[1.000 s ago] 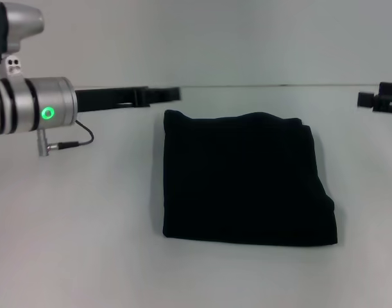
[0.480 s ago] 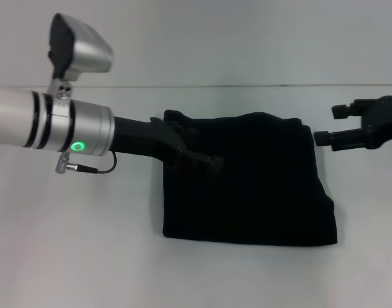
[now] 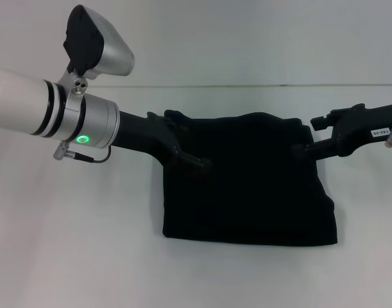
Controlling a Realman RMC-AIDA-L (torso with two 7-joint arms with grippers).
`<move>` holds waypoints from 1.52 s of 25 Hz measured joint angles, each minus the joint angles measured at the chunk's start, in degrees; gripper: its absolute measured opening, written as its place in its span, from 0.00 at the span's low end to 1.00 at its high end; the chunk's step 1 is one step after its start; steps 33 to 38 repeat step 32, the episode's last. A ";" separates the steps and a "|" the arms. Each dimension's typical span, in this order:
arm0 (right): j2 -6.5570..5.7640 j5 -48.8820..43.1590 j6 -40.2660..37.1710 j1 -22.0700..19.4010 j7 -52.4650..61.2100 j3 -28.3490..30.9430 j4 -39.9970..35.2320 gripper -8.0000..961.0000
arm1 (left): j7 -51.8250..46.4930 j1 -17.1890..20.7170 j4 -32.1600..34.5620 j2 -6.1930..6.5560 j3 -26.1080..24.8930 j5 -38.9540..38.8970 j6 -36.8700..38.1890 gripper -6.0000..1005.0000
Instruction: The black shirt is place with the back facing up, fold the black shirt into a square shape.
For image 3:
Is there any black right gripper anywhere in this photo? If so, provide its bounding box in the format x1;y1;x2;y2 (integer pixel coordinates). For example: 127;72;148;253
291;102;392;160

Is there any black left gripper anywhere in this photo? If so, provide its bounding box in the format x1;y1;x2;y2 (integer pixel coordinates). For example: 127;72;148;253
112;109;213;171

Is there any black t-shirt with white print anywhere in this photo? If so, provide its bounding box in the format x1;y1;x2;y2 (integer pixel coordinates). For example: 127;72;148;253
162;108;340;248

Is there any left arm cable with plug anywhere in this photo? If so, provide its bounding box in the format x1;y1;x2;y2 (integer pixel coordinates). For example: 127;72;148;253
53;141;112;165

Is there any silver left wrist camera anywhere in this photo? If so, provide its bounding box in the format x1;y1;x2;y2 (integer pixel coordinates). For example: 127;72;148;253
56;4;135;96

